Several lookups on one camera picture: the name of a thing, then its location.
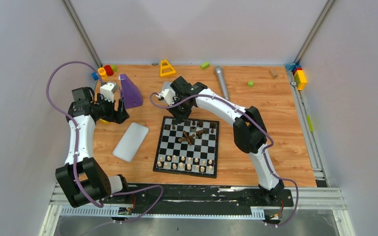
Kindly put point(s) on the white rectangular box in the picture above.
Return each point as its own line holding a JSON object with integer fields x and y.
{"x": 166, "y": 85}

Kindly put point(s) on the yellow triangular toy block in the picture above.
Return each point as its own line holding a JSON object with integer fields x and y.
{"x": 166, "y": 69}

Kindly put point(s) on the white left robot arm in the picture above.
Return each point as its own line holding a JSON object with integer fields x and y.
{"x": 81, "y": 178}

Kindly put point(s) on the black white chessboard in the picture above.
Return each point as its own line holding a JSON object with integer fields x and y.
{"x": 190, "y": 147}

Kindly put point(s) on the small yellow block left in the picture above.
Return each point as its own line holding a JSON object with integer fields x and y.
{"x": 103, "y": 121}

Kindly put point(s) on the green block near wall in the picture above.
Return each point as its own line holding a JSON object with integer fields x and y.
{"x": 204, "y": 65}

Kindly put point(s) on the blue toy block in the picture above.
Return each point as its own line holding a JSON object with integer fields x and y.
{"x": 95, "y": 76}

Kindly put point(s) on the purple metronome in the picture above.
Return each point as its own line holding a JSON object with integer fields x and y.
{"x": 130, "y": 93}

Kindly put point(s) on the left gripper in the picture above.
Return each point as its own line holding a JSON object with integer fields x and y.
{"x": 117, "y": 110}

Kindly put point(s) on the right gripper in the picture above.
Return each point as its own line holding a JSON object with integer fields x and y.
{"x": 181, "y": 117}

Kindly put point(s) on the brown wooden block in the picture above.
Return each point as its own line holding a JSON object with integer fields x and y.
{"x": 273, "y": 73}

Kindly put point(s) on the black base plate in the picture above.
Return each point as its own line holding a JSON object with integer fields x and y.
{"x": 177, "y": 199}

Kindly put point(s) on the yellow cylinder block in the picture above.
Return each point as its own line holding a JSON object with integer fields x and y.
{"x": 102, "y": 73}

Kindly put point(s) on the red cylinder block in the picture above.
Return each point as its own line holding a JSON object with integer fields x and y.
{"x": 109, "y": 70}

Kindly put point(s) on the green block in corner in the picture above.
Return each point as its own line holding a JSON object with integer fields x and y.
{"x": 114, "y": 68}

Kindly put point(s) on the white box lid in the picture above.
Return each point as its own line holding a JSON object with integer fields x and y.
{"x": 130, "y": 142}

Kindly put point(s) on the stacked coloured blocks right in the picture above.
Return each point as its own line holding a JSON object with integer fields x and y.
{"x": 298, "y": 74}

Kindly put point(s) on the silver microphone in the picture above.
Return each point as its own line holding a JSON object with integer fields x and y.
{"x": 218, "y": 70}

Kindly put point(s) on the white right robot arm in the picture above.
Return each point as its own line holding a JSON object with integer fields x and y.
{"x": 250, "y": 134}

